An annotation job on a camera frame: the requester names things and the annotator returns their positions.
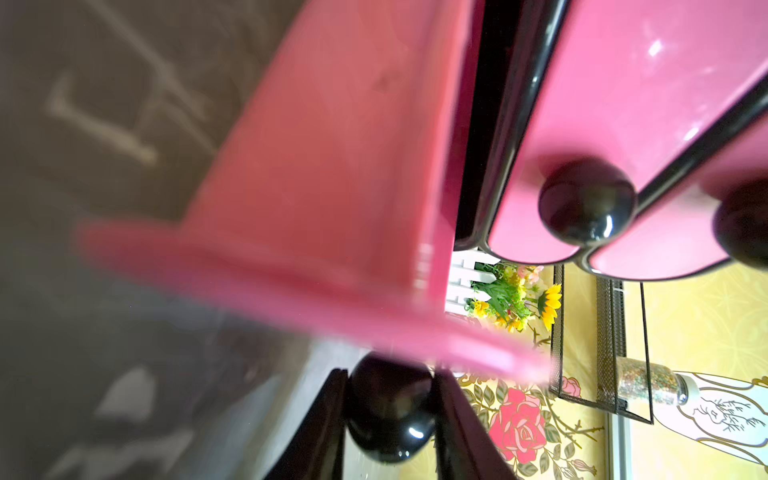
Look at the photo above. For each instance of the clear jar white lid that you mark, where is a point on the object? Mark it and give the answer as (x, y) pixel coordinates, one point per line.
(638, 380)

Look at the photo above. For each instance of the flower planter white fence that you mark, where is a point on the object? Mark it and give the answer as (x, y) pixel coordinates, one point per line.
(506, 295)

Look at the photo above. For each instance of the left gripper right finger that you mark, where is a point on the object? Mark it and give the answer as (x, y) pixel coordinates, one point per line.
(463, 447)

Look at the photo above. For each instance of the black pink drawer cabinet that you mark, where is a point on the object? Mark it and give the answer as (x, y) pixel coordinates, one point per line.
(627, 136)

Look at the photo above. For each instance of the black wire basket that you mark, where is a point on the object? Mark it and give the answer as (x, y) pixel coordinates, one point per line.
(600, 322)

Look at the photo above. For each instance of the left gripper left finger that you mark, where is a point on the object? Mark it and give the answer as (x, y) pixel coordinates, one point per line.
(316, 450)

